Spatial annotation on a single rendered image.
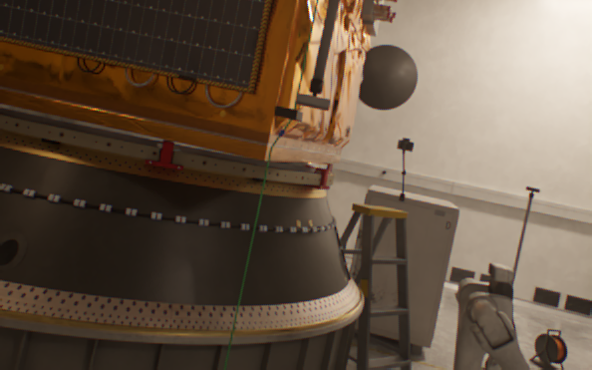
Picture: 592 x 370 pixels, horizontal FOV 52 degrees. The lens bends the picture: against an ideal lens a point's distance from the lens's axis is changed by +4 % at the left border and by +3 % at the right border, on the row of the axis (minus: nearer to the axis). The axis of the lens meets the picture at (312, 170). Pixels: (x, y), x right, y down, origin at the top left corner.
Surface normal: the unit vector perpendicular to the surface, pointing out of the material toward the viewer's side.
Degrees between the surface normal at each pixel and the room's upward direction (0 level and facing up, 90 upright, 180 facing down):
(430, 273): 90
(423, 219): 90
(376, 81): 90
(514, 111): 90
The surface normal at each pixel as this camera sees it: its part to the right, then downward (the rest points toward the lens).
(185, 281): 0.46, -0.35
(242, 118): -0.18, 0.14
